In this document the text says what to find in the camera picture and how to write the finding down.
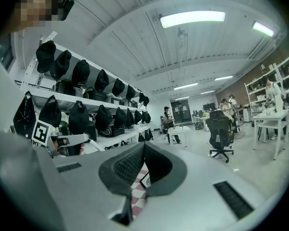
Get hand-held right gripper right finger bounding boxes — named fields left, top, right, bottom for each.
left=134, top=141, right=268, bottom=231

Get white wooden shelving unit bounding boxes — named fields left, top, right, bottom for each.
left=244, top=47, right=289, bottom=129

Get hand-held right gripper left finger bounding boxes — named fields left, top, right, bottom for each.
left=37, top=141, right=145, bottom=226

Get white table with lower shelf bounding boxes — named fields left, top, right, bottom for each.
left=252, top=109, right=289, bottom=160

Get pink white checkered tablecloth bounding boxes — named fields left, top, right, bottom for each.
left=131, top=165, right=149, bottom=220

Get group of black backpacks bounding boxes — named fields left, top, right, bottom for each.
left=55, top=79, right=140, bottom=139

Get black head camera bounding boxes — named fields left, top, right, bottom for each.
left=61, top=0, right=75, bottom=21

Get black double door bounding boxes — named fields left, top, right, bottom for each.
left=170, top=99, right=192, bottom=124

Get white shelf rack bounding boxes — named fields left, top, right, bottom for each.
left=14, top=31, right=157, bottom=158

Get row of black caps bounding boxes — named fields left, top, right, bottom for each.
left=13, top=40, right=151, bottom=139

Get person's head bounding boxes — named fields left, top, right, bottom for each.
left=4, top=0, right=63, bottom=33

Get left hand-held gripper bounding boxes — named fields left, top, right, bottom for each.
left=31, top=120, right=91, bottom=159

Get black office chair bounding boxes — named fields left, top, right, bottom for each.
left=205, top=110, right=235, bottom=164

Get long white desk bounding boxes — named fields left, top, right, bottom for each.
left=192, top=102, right=211, bottom=131

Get black framed picture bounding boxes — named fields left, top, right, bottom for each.
left=139, top=174, right=152, bottom=190

